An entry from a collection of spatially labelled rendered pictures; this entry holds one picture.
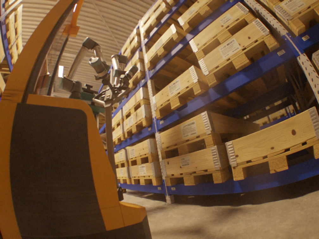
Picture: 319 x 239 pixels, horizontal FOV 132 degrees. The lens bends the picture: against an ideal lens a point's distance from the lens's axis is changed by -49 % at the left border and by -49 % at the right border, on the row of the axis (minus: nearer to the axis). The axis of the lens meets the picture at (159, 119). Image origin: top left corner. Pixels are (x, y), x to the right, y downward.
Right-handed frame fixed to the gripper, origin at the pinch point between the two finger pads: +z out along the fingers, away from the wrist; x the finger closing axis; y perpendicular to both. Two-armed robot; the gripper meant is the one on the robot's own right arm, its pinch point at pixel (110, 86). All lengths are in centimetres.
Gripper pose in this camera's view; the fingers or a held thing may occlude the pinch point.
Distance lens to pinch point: 143.2
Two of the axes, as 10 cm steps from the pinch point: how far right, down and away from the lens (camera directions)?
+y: 9.7, -2.1, -1.1
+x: -1.1, -8.1, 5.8
